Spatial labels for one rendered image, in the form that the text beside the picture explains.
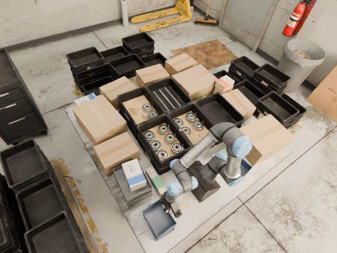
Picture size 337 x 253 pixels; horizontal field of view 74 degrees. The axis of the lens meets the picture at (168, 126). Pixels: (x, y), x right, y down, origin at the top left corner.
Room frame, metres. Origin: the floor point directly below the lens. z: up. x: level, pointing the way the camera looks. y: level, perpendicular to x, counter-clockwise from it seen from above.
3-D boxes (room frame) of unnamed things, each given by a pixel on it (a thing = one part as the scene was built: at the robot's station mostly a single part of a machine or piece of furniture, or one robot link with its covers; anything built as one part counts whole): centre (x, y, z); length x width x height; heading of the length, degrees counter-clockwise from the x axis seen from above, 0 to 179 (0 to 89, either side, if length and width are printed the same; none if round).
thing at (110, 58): (2.64, 0.90, 0.31); 0.40 x 0.30 x 0.34; 131
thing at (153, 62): (2.60, 0.33, 0.31); 0.40 x 0.30 x 0.34; 131
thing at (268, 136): (1.24, -0.86, 0.80); 0.40 x 0.30 x 0.20; 126
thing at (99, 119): (1.19, 0.61, 0.80); 0.40 x 0.30 x 0.20; 46
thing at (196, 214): (1.30, -0.08, 0.35); 1.60 x 1.60 x 0.70; 42
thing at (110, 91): (1.60, 0.54, 0.78); 0.30 x 0.22 x 0.16; 137
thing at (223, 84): (1.84, -0.52, 0.89); 0.16 x 0.12 x 0.07; 137
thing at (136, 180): (0.71, 0.21, 0.85); 0.20 x 0.12 x 0.09; 31
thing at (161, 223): (0.43, -0.02, 0.82); 0.20 x 0.15 x 0.07; 42
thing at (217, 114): (1.41, -0.45, 0.87); 0.40 x 0.30 x 0.11; 38
